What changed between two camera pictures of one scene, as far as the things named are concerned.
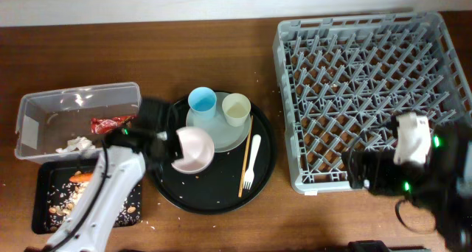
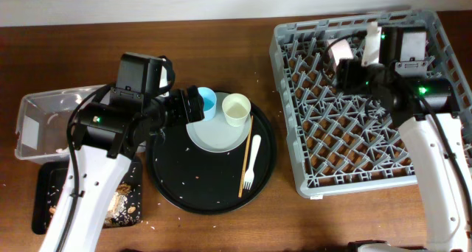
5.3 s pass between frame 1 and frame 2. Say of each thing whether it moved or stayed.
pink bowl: moved
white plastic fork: stayed
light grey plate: stayed
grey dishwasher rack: stayed
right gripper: moved
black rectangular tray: stayed
